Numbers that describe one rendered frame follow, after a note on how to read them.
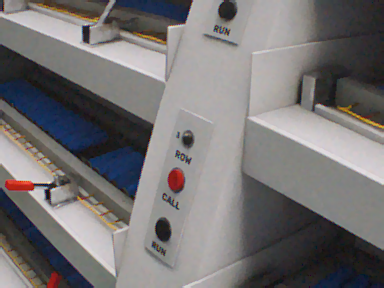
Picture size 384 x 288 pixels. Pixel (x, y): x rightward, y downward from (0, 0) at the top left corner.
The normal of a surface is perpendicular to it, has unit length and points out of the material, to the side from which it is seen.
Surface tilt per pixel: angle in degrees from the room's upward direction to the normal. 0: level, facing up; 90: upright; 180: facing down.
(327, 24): 90
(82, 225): 18
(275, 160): 108
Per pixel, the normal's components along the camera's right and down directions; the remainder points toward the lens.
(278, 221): 0.68, 0.39
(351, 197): -0.73, 0.29
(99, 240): 0.06, -0.87
